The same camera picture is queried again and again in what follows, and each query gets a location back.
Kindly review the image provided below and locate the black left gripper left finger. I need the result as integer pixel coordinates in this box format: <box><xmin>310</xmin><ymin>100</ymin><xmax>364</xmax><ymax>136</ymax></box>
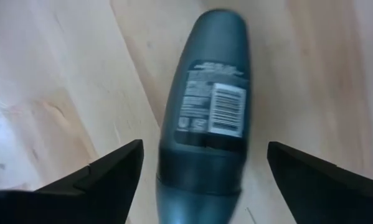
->
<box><xmin>0</xmin><ymin>139</ymin><xmax>144</xmax><ymax>224</ymax></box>

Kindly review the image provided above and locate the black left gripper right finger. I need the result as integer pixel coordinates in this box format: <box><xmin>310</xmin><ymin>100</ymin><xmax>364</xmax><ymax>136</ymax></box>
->
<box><xmin>267</xmin><ymin>141</ymin><xmax>373</xmax><ymax>224</ymax></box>

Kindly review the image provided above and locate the dark grey deodorant bottle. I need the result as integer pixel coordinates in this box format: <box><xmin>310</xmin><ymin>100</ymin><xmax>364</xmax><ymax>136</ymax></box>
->
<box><xmin>156</xmin><ymin>8</ymin><xmax>252</xmax><ymax>224</ymax></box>

